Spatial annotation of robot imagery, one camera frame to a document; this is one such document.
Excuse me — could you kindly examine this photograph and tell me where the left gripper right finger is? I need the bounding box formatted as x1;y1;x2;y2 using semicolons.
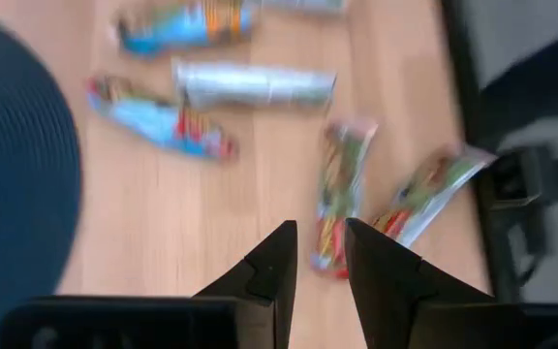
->
345;217;496;349

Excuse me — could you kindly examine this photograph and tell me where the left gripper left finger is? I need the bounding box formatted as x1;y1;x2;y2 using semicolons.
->
194;220;300;349

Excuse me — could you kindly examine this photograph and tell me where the black table-level camera mount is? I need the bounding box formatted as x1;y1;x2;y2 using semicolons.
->
475;144;554;292

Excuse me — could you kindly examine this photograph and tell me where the red and green granola bar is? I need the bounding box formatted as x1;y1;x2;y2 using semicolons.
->
371;143;498;249
309;117;380;281

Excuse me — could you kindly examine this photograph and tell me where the orange and blue granola bar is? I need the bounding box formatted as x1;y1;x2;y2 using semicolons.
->
113;0;261;58

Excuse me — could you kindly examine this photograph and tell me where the round dark blue mat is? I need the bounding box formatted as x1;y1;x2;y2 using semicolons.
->
0;12;82;349

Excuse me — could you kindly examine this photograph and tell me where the red and blue granola bar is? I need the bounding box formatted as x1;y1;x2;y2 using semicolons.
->
84;73;239;162

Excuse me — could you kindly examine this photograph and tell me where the black frame crossbar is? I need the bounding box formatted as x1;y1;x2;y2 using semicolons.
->
439;0;525;304

